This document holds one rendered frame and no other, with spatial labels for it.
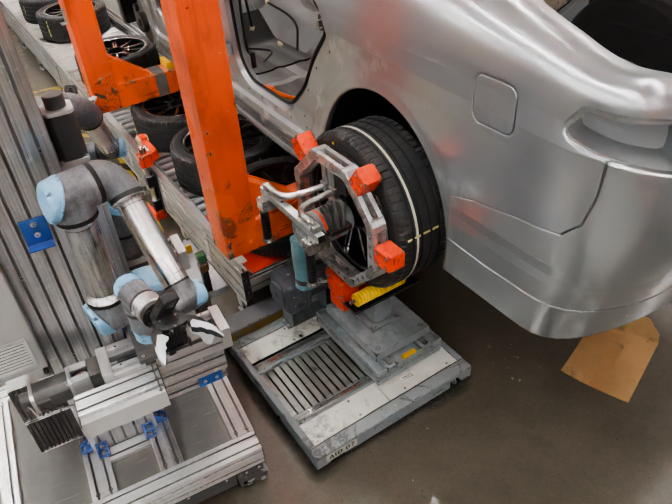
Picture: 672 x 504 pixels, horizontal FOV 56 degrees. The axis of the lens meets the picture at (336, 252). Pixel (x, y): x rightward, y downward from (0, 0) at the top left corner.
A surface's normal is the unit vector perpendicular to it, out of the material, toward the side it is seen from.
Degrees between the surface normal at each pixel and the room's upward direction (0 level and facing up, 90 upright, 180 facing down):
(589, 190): 89
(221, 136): 90
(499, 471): 0
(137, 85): 90
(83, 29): 90
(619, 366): 2
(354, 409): 0
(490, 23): 53
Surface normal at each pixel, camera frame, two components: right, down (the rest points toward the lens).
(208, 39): 0.56, 0.49
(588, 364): -0.05, -0.79
